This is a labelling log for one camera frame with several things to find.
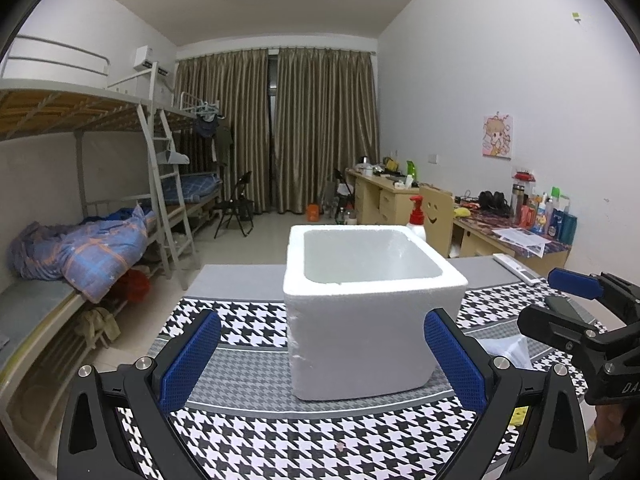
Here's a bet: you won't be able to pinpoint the cartoon wall poster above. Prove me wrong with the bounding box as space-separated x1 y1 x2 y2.
482 114 516 159

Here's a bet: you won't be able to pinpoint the cluster of toiletry bottles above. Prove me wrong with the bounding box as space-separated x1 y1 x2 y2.
520 187 578 246

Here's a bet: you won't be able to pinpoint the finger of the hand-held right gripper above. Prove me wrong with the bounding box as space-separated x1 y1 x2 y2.
546 267 640 311
516 296 613 361

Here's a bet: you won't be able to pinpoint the grey mattress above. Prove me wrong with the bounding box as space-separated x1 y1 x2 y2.
0 280 83 376

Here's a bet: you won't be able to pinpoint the desk with patterned cloth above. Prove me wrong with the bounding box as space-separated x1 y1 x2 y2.
450 205 571 278

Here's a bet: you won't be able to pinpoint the white air conditioner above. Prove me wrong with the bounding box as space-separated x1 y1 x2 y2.
131 46 173 75

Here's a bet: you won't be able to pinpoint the white foam box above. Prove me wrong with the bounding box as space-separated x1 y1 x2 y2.
282 224 468 402

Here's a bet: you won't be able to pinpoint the blue checked bedding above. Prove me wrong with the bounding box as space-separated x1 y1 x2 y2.
177 172 223 201

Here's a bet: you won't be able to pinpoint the person's right hand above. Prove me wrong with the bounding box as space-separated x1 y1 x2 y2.
592 402 623 458

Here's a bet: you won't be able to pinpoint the blue plaid quilt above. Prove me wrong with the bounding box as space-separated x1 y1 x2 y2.
7 205 157 303

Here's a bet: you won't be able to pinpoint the black folding chair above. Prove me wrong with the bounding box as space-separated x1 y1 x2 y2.
213 171 255 239
325 168 357 211

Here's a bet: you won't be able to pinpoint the beige cloth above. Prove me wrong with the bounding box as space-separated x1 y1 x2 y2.
75 305 121 348

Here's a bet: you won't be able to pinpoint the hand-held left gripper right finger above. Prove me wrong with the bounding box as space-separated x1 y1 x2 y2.
423 308 591 480

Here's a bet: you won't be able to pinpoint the beige curtain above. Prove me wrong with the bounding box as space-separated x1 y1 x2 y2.
276 47 382 216
175 49 273 216

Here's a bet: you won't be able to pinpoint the houndstooth grey mat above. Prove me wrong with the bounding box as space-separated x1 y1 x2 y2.
112 255 616 480

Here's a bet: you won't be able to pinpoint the white metal bed ladder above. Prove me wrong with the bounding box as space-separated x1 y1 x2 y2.
136 62 198 291

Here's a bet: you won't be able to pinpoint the white pump bottle red top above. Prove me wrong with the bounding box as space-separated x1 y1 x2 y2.
407 195 427 241

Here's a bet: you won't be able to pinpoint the white remote control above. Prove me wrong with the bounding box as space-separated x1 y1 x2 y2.
492 253 541 286

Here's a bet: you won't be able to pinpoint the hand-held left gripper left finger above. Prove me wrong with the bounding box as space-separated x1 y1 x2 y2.
56 308 223 480

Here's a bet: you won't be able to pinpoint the white metal bunk bed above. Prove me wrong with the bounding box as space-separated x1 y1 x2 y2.
0 35 196 401
107 60 226 241

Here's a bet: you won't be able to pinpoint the white printed papers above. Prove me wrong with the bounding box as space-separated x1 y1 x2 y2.
491 227 551 259

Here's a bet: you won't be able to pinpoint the wooden chair with smiley cutout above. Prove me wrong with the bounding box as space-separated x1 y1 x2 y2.
417 185 455 259

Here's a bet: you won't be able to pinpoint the dark hanging clothes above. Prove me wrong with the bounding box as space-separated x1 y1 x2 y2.
195 112 235 166

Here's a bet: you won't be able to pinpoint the light wooden desk with drawers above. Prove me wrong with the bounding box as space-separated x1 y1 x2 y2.
346 169 426 228

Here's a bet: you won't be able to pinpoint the steel flask with red top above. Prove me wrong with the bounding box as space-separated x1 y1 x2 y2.
511 170 535 218

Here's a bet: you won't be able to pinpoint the clear plastic bag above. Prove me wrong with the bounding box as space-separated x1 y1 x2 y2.
480 335 538 368

